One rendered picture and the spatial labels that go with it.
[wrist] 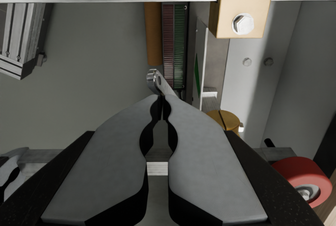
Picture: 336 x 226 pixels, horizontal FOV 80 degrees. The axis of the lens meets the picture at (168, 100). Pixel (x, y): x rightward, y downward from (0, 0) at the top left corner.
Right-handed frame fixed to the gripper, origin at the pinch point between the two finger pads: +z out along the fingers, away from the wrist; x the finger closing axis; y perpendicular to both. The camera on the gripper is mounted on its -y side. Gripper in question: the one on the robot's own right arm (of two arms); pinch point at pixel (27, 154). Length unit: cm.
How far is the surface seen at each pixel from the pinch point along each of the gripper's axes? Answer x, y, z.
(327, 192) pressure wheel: -0.7, -45.5, -8.1
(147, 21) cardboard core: -10, -14, 76
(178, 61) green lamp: -12.1, -26.2, 12.4
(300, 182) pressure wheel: -2.8, -41.2, -8.1
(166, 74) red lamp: -9.4, -23.7, 12.4
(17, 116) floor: 49, 74, 83
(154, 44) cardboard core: 1, -17, 75
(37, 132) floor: 62, 66, 83
